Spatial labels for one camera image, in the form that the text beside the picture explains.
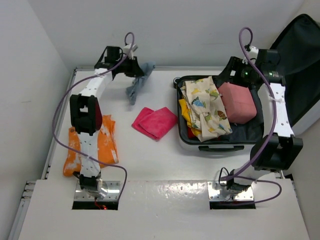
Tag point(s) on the pink cosmetic case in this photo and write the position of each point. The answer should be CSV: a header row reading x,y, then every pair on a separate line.
x,y
238,103

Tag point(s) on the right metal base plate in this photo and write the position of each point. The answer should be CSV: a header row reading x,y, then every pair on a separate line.
x,y
218,192

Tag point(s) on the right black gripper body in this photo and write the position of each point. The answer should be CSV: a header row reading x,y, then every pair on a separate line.
x,y
244,74

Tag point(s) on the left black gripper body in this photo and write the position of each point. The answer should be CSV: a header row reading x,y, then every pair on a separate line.
x,y
126,67

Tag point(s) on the metal base plate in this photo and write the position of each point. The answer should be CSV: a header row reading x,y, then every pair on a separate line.
x,y
108,192
218,192

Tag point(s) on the red patterned cloth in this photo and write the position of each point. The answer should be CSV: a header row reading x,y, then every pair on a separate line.
x,y
206,134

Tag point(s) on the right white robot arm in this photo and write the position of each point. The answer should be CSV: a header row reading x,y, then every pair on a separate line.
x,y
277,150

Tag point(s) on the grey blue garment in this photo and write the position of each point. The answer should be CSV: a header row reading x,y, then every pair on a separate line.
x,y
138,83

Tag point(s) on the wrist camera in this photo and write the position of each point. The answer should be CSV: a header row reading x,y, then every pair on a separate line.
x,y
252,52
129,50

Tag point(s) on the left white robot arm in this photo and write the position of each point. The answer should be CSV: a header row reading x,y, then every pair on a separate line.
x,y
85,113

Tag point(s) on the yellow garment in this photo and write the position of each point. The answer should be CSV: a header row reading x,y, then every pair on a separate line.
x,y
185,112

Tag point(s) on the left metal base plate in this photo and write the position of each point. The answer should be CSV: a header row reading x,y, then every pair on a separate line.
x,y
108,192

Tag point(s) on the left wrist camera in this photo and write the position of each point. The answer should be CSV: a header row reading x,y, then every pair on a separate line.
x,y
129,50

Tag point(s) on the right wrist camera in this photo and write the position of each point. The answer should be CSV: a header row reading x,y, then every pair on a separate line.
x,y
252,52

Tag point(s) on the pink towel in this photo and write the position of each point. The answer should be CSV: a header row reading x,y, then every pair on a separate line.
x,y
155,124

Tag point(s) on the white front board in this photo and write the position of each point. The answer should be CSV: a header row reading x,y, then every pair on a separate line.
x,y
159,210

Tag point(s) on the white kids suitcase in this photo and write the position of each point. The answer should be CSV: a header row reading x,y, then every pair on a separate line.
x,y
287,100

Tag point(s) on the orange tie-dye garment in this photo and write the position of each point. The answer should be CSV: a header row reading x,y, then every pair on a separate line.
x,y
106,147

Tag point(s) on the cream dinosaur print garment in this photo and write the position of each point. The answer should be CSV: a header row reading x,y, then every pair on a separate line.
x,y
206,108

